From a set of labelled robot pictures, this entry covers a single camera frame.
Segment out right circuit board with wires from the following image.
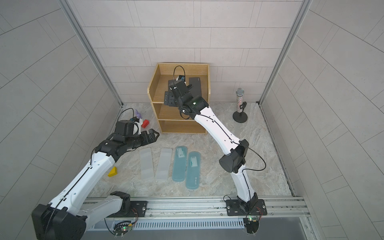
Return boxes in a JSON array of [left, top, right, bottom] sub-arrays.
[[243, 217, 260, 235]]

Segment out purple toy figure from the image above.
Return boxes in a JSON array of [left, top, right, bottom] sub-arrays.
[[135, 110, 142, 119]]

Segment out frosted white pencil case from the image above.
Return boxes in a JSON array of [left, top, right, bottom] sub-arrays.
[[140, 148, 155, 181], [155, 148, 173, 181]]

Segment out yellow block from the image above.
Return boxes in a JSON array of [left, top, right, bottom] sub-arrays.
[[108, 167, 118, 177]]

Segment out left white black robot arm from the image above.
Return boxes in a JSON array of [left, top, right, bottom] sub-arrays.
[[32, 129, 160, 240]]

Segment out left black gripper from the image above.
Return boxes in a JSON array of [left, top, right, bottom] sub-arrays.
[[125, 128, 161, 150]]

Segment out candy tube on black stand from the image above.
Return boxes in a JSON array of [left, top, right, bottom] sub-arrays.
[[233, 88, 248, 123]]

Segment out wooden three-tier shelf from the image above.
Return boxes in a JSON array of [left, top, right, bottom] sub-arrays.
[[147, 63, 211, 135]]

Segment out left frosted white pencil case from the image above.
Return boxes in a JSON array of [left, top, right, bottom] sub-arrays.
[[140, 148, 155, 181]]

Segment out right frosted white pencil case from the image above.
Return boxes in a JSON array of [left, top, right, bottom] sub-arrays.
[[155, 148, 173, 181]]

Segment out left circuit board with wires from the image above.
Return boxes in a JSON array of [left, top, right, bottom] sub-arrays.
[[113, 221, 134, 238]]

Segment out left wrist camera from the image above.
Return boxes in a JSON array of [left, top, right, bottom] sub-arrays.
[[115, 117, 143, 137]]

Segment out aluminium mounting rail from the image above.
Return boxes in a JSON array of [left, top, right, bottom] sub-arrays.
[[58, 196, 311, 223]]

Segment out teal pencil case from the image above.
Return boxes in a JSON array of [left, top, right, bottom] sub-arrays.
[[186, 152, 201, 190], [172, 146, 188, 182]]

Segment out black pencil case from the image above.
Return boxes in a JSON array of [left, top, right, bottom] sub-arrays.
[[189, 77, 202, 98]]

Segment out circuit board with wires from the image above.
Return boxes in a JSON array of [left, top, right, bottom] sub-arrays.
[[113, 221, 134, 238], [243, 217, 260, 235]]

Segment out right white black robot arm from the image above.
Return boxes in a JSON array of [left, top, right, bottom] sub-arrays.
[[164, 80, 268, 217]]

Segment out red block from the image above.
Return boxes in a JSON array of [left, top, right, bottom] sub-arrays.
[[141, 120, 150, 129]]

